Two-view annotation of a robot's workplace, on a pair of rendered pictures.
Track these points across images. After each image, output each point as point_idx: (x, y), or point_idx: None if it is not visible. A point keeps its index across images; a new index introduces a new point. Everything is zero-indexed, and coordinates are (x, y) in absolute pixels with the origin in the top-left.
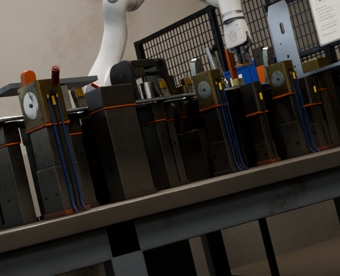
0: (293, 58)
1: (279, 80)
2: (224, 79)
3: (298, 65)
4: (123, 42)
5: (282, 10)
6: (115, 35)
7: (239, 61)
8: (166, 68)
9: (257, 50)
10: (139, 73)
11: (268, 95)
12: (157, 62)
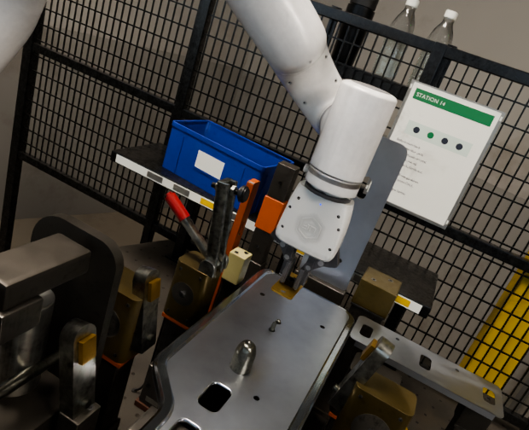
0: (346, 247)
1: None
2: (221, 258)
3: (346, 264)
4: (5, 58)
5: (387, 160)
6: None
7: (286, 276)
8: (116, 286)
9: (286, 172)
10: (14, 331)
11: None
12: (95, 249)
